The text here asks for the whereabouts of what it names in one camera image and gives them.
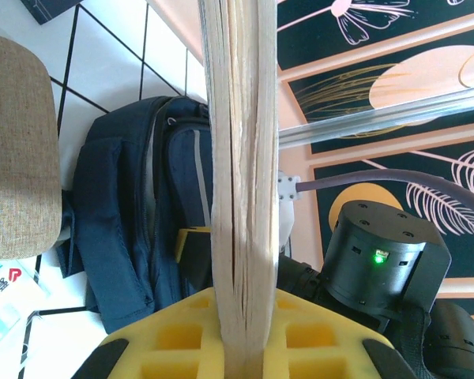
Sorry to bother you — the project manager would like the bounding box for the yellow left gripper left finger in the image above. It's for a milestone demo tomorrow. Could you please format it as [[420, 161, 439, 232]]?
[[70, 287, 227, 379]]

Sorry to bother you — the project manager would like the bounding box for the yellow cartoon cover book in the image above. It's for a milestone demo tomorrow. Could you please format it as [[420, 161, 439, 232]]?
[[197, 0, 280, 379]]

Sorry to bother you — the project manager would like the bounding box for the blue white stationery packet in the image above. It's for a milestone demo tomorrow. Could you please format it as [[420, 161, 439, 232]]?
[[0, 256, 55, 356]]

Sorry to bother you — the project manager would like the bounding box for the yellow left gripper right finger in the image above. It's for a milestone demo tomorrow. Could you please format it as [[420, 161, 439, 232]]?
[[262, 289, 416, 379]]

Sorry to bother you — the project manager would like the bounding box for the navy blue backpack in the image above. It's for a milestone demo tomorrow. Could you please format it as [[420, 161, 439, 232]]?
[[55, 96, 215, 336]]

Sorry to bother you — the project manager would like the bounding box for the tan woven fabric case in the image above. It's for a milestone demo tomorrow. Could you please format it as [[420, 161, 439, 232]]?
[[0, 30, 63, 261]]

